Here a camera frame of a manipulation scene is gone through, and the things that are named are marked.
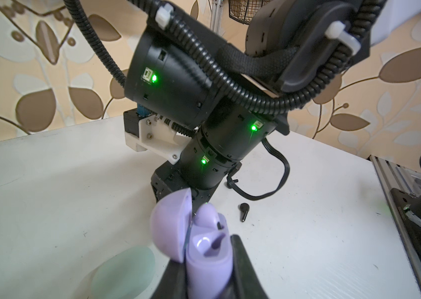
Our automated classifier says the mint green charging case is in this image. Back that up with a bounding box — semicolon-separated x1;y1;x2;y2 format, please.
90;247;156;299

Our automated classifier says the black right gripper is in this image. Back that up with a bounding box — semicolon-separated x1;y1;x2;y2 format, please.
151;160;233;213

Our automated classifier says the purple round earbud case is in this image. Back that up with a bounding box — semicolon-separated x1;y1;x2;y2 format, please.
150;188;233;299

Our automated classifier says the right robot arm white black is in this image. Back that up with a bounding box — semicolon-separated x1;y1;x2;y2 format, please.
65;1;421;209

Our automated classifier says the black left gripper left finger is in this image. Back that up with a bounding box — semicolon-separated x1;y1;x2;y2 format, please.
151;260;188;299

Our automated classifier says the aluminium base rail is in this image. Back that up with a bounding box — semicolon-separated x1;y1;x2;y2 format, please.
369;155;421;291

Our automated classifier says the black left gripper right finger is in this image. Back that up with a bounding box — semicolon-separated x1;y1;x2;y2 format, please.
230;235;268;299

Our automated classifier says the purple earbud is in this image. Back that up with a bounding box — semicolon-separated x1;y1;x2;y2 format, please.
194;203;221;230

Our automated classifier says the aluminium frame post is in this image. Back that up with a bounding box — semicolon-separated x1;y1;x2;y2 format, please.
209;0;224;35

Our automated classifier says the black wire basket right wall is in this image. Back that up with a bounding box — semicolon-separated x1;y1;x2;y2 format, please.
229;0;272;25

